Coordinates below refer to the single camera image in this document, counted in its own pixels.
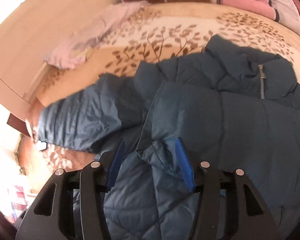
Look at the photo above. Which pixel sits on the pink striped folded quilt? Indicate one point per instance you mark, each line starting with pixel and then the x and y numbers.
pixel 284 12

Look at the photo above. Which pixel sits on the white floral folded cloth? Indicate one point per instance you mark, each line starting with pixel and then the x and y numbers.
pixel 73 51

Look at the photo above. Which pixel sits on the leaf-patterned beige bedspread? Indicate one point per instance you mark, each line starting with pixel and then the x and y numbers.
pixel 156 33

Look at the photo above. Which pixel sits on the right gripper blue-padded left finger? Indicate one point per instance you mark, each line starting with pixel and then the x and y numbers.
pixel 96 179

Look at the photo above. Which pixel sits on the pink plaid clothing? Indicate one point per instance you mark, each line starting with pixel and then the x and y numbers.
pixel 21 198

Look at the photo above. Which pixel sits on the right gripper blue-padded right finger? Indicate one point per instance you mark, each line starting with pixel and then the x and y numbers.
pixel 200 177

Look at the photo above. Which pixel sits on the dark teal quilted jacket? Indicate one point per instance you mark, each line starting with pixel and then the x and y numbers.
pixel 236 107

